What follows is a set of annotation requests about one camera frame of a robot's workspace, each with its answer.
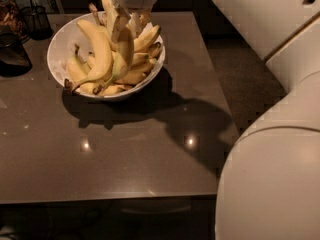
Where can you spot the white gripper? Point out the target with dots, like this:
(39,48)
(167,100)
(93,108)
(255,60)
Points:
(135,20)

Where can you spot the long banana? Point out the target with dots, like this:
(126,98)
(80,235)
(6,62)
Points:
(124,49)
(102,52)

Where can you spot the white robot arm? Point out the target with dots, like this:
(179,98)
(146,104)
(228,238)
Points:
(269,188)

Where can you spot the banana upper right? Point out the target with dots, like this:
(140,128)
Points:
(146,38)

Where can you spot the small banana right rim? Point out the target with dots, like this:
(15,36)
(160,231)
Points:
(154,50)

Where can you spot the banana middle right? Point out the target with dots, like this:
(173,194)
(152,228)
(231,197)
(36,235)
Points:
(139,58)

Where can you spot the banana lower right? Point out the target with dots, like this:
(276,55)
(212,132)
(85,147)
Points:
(138,73)

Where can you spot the white bowl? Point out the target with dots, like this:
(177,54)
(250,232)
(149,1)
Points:
(61,49)

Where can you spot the banana lower left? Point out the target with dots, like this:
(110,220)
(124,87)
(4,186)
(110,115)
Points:
(76,67)

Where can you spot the banana bottom front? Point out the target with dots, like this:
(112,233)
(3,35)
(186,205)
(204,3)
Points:
(111,90)

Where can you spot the black mesh pen cup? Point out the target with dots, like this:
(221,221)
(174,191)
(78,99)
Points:
(37,22)

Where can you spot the glass jar with snacks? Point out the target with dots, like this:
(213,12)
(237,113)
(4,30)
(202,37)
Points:
(10,16)

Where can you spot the dark glass container left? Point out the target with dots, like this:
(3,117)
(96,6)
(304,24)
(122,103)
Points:
(14,60)

